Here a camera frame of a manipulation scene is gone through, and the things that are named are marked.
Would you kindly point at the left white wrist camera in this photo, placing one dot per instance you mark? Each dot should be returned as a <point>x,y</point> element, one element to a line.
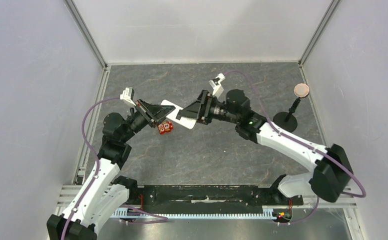
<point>127,96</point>

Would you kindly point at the white remote control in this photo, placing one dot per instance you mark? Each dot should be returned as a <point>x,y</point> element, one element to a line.
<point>177,118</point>

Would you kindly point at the white slotted cable duct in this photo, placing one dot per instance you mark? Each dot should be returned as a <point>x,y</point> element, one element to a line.
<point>265,214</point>

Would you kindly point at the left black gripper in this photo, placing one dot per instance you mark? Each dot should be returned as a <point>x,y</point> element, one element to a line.
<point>159,111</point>

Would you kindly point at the black stand with pink disc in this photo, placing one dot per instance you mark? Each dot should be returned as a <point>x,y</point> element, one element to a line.
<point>286,120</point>

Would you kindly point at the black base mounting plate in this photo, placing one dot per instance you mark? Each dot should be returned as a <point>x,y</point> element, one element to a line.
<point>209,199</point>

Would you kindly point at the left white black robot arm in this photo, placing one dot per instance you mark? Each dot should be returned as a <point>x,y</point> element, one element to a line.
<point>104,191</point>

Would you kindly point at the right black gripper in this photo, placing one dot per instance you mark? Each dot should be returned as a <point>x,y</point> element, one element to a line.
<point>205,107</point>

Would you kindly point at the red battery pack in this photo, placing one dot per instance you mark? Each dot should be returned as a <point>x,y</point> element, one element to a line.
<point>165,127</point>

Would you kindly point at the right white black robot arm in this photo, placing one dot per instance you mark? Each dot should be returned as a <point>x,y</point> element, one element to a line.
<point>328,168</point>

